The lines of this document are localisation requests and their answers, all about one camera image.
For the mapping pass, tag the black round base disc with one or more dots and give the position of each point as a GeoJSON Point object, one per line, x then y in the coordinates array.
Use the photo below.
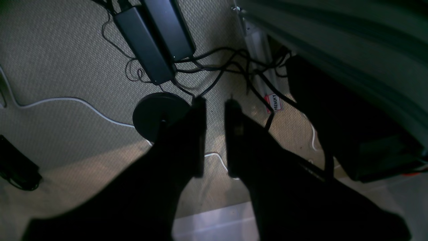
{"type": "Point", "coordinates": [156, 112]}

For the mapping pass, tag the aluminium table leg post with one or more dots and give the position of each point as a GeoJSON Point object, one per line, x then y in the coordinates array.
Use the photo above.
{"type": "Point", "coordinates": [257, 44]}

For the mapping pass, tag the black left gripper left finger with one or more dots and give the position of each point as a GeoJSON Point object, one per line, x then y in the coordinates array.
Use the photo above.
{"type": "Point", "coordinates": [140, 203]}

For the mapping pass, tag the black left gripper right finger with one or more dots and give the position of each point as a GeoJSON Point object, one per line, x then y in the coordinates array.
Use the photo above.
{"type": "Point", "coordinates": [294, 200]}

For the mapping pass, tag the black power adapter brick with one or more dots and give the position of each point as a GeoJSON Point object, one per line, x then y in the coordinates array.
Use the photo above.
{"type": "Point", "coordinates": [141, 35]}

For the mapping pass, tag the white label tag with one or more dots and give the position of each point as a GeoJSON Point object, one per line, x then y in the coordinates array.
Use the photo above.
{"type": "Point", "coordinates": [275, 102]}

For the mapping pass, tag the black object floor left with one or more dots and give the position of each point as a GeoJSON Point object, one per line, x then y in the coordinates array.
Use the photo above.
{"type": "Point", "coordinates": [16, 168]}

